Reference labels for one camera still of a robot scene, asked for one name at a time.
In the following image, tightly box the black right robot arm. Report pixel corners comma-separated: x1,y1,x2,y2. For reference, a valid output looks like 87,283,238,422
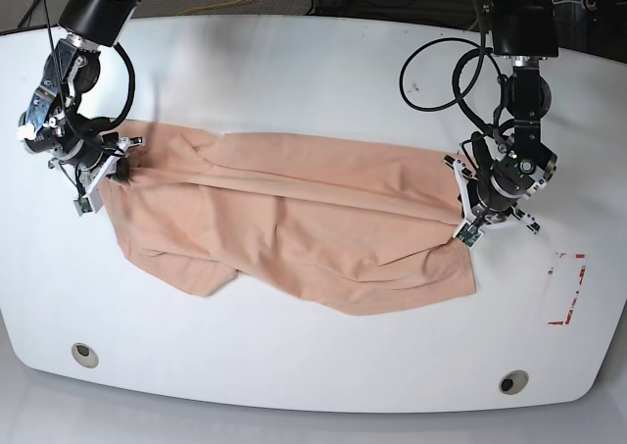
18,0,141,181

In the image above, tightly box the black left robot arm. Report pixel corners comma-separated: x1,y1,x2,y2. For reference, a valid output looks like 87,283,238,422
430,0,558,223

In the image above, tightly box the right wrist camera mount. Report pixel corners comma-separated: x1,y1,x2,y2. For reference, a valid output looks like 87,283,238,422
65,136,146,216

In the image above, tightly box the table grommet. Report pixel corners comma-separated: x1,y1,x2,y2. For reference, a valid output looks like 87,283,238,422
499,370,529,395
72,343,99,369

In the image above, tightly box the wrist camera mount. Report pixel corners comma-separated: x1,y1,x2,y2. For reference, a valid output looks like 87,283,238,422
443,155,541,250
65,136,146,216

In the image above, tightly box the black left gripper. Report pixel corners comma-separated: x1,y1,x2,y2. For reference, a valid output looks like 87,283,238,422
467,172,525,217

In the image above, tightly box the left table grommet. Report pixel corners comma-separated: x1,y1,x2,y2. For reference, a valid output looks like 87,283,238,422
72,343,99,369

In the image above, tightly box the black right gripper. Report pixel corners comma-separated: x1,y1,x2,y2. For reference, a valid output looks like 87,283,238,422
51,142,130,184

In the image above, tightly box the right table grommet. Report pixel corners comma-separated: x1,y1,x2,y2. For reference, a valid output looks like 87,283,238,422
499,370,529,395

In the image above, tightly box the peach t-shirt with emoji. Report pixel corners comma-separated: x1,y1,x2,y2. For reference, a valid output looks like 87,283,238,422
100,121,476,315

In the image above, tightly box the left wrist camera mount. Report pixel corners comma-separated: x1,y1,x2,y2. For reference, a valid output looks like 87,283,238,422
443,155,541,250

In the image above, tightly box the red tape rectangle marking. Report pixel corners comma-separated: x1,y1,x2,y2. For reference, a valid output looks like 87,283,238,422
541,252,587,326

